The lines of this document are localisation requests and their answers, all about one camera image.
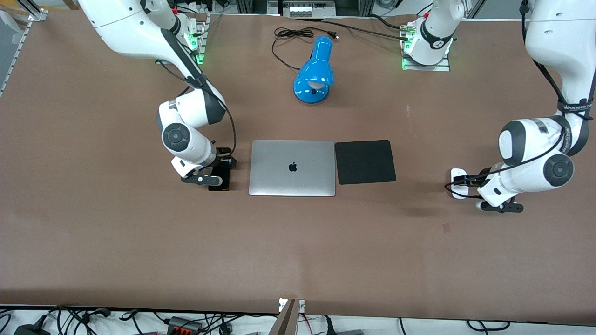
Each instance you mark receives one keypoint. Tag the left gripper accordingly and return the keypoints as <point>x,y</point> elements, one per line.
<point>480,179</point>

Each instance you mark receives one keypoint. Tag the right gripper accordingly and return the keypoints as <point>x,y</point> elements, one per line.
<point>222,158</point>

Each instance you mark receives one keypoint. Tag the white computer mouse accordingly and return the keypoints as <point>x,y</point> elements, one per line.
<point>458,191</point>

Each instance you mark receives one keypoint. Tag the black smartphone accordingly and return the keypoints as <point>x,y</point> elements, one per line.
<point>219,181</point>

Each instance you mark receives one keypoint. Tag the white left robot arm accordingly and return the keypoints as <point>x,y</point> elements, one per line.
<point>554,28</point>

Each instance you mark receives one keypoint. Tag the black square mouse pad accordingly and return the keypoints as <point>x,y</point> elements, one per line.
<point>365,163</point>

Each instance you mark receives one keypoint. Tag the silver laptop with apple logo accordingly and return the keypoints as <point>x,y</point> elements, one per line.
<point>279,177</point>

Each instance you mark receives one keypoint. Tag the large brown table cover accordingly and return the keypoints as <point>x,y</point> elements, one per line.
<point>298,251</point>

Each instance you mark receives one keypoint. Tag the blue desk lamp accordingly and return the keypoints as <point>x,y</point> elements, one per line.
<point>316,60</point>

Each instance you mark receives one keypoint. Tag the grey orange terminal block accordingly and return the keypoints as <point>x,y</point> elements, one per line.
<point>184,324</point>

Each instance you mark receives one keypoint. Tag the wooden board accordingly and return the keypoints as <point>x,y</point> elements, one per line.
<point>286,321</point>

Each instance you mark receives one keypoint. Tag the white power strip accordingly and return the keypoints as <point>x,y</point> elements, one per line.
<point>311,9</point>

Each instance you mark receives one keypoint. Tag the black power adapter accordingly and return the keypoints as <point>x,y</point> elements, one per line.
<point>30,330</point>

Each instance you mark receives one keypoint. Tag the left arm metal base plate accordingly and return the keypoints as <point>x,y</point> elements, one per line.
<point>442,66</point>

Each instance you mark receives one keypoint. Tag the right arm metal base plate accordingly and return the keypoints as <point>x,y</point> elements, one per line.
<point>201,42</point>

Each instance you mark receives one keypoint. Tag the white metal bracket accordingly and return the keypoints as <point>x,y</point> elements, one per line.
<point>301,305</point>

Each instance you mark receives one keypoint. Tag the white perforated side rail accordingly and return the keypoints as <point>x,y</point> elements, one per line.
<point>14,53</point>

